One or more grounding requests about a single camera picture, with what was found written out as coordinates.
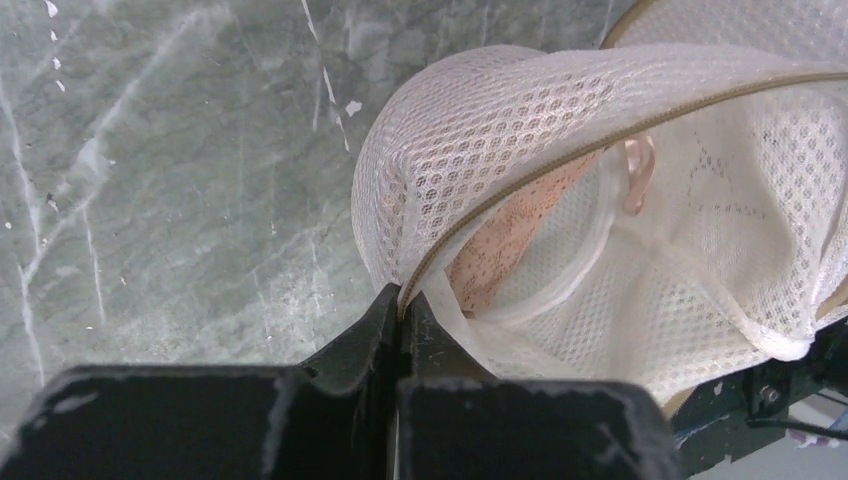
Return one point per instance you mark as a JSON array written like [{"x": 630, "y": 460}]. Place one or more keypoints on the beige lace bra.
[{"x": 497, "y": 248}]

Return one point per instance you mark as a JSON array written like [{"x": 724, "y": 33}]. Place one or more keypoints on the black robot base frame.
[{"x": 736, "y": 415}]

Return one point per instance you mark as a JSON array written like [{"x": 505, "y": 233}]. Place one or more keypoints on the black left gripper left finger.
[{"x": 324, "y": 418}]

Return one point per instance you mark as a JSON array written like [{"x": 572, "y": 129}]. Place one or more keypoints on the beige mesh laundry bag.
[{"x": 722, "y": 133}]

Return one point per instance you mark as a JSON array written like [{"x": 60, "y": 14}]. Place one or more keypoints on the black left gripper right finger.
[{"x": 456, "y": 421}]

